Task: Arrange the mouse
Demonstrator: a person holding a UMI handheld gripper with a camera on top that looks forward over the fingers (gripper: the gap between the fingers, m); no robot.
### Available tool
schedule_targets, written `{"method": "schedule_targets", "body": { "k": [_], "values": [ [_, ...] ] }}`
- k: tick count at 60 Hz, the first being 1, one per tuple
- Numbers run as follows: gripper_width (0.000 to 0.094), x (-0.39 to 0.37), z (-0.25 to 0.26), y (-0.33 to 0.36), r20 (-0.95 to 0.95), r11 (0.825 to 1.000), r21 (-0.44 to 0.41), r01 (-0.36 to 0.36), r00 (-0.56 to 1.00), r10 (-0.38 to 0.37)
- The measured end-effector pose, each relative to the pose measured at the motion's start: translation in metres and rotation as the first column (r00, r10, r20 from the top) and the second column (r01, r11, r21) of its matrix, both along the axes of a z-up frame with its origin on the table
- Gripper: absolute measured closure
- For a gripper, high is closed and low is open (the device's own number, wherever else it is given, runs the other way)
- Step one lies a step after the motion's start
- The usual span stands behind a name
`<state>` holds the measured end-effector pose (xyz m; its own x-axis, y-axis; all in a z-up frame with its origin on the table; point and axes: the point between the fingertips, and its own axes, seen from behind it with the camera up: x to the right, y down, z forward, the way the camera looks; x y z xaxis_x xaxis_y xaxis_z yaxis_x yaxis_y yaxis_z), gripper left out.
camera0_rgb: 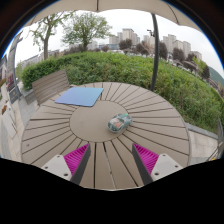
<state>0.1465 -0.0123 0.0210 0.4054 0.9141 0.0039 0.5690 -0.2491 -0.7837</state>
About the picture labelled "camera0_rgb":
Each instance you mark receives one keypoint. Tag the dark curved umbrella pole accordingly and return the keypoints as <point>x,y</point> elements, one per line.
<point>156,50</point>

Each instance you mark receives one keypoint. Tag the dark sign post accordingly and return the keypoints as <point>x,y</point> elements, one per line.
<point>13,66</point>

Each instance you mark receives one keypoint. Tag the blue mouse pad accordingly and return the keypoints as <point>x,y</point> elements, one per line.
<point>80,96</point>

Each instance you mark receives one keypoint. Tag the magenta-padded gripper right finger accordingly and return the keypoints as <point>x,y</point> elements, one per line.
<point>163,165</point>

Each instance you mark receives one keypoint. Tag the green hedge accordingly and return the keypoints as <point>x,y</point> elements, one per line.
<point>126,70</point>

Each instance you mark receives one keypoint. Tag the transparent computer mouse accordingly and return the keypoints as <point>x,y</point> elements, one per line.
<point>119,122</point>

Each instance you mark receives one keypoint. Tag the beige umbrella canopy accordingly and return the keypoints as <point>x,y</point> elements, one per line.
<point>133,6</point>

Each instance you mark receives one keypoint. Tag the round-crowned green tree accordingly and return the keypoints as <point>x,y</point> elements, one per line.
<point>86,28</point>

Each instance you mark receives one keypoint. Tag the thin-trunk sparse tree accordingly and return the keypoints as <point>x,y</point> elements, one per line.
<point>46,36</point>

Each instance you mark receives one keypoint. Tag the group of apartment buildings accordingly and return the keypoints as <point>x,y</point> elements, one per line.
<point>128,35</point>

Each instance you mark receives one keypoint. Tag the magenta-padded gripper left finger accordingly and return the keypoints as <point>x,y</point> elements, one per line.
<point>60,165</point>

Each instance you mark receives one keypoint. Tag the grey slatted chair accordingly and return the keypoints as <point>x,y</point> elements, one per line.
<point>50,86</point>

